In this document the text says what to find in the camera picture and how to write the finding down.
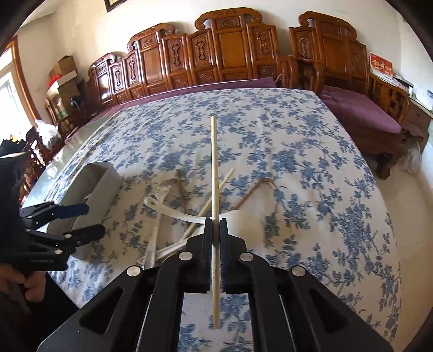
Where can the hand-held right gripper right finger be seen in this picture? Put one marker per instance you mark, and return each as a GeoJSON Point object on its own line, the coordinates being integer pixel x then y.
{"type": "Point", "coordinates": [224, 243]}

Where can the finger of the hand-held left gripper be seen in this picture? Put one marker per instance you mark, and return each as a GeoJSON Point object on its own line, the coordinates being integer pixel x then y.
{"type": "Point", "coordinates": [74, 210]}
{"type": "Point", "coordinates": [91, 233]}

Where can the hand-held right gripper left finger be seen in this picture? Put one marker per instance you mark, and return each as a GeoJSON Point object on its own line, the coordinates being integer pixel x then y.
{"type": "Point", "coordinates": [209, 243]}

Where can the metal tray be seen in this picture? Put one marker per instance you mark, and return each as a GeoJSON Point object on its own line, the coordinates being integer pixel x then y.
{"type": "Point", "coordinates": [101, 189]}

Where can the white plastic spoon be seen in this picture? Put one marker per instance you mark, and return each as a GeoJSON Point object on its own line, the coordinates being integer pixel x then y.
{"type": "Point", "coordinates": [176, 218]}

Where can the brown wooden chopstick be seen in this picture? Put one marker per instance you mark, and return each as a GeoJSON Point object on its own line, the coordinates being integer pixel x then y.
{"type": "Point", "coordinates": [250, 193]}

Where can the light wooden chopstick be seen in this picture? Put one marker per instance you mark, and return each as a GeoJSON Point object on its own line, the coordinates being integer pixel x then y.
{"type": "Point", "coordinates": [223, 184]}
{"type": "Point", "coordinates": [213, 169]}

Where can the metal fork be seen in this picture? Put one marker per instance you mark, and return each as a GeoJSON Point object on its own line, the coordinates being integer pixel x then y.
{"type": "Point", "coordinates": [164, 191]}

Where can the person's left hand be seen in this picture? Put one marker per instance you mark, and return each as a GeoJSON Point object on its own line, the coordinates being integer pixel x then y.
{"type": "Point", "coordinates": [32, 286]}

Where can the white plastic bag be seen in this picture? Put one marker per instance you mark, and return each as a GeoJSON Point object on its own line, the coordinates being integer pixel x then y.
{"type": "Point", "coordinates": [49, 133]}

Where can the person's black clothing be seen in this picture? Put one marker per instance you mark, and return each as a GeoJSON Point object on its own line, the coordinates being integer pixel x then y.
{"type": "Point", "coordinates": [57, 298]}

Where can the wooden chair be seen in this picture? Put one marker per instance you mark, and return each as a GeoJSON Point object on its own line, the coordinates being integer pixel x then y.
{"type": "Point", "coordinates": [67, 115]}

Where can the wooden framed window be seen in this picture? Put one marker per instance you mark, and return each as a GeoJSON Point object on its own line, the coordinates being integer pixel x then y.
{"type": "Point", "coordinates": [10, 88]}

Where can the blue floral tablecloth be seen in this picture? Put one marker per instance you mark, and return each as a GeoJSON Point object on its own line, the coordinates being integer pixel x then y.
{"type": "Point", "coordinates": [270, 152]}

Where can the cardboard box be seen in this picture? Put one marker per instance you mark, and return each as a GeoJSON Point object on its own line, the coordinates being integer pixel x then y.
{"type": "Point", "coordinates": [64, 66]}
{"type": "Point", "coordinates": [69, 91]}

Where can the purple sofa cushion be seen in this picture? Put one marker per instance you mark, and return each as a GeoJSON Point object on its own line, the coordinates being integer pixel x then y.
{"type": "Point", "coordinates": [203, 88]}

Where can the purple armchair cushion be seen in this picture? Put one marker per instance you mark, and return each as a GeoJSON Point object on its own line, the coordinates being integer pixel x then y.
{"type": "Point", "coordinates": [358, 108]}

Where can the carved wooden sofa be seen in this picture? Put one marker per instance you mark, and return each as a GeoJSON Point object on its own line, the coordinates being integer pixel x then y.
{"type": "Point", "coordinates": [230, 44]}

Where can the clear plastic bag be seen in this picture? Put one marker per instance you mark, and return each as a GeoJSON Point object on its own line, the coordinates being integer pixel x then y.
{"type": "Point", "coordinates": [409, 157]}

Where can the carved wooden armchair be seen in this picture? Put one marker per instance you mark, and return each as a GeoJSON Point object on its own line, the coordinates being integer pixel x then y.
{"type": "Point", "coordinates": [335, 47]}

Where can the wooden side cabinet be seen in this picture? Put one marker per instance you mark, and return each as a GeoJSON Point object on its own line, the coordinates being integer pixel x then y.
{"type": "Point", "coordinates": [419, 118]}

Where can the red calendar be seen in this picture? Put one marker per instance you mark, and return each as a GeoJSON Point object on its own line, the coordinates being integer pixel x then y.
{"type": "Point", "coordinates": [381, 66]}

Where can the white device box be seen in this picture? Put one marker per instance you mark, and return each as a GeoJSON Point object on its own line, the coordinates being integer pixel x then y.
{"type": "Point", "coordinates": [417, 91]}

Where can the dark picture frame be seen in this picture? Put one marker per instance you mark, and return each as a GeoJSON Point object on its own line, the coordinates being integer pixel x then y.
{"type": "Point", "coordinates": [116, 4]}

